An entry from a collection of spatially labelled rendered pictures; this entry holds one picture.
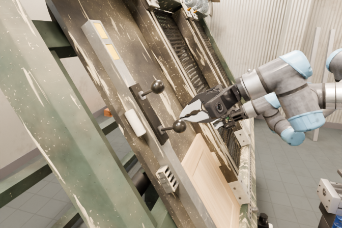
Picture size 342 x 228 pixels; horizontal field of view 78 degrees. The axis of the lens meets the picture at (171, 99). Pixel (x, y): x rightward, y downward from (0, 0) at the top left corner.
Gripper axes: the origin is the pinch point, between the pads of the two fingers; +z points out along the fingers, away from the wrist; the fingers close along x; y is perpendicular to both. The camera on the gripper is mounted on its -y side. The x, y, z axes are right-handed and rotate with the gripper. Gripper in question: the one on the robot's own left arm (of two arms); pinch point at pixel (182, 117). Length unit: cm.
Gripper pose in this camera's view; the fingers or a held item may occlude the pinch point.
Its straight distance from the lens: 64.6
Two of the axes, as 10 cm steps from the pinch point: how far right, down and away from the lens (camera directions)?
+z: -8.1, 4.0, 4.3
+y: 3.4, -2.8, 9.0
